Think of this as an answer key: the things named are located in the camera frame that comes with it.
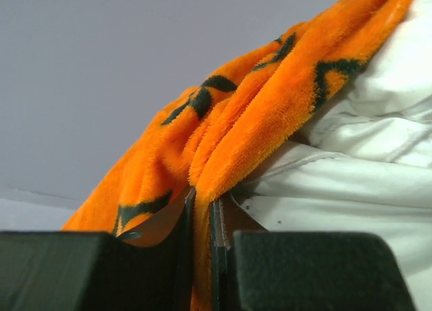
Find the orange patterned fleece pillowcase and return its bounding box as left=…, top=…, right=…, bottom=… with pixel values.
left=63, top=0, right=413, bottom=310

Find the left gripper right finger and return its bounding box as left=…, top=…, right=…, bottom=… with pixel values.
left=210, top=194, right=414, bottom=311

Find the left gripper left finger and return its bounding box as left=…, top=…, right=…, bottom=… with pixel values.
left=1, top=188, right=195, bottom=310

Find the white pillow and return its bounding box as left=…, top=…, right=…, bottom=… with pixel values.
left=232, top=0, right=431, bottom=310

